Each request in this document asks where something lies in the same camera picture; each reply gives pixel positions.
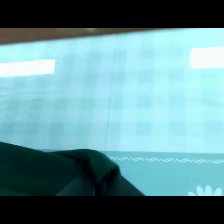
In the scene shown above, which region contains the dark green garment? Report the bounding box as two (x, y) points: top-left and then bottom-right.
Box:
(0, 141), (122, 197)

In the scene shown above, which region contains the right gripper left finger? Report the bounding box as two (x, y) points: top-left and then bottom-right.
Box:
(55, 175), (98, 197)

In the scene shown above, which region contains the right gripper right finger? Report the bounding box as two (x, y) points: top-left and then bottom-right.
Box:
(99, 170), (146, 197)

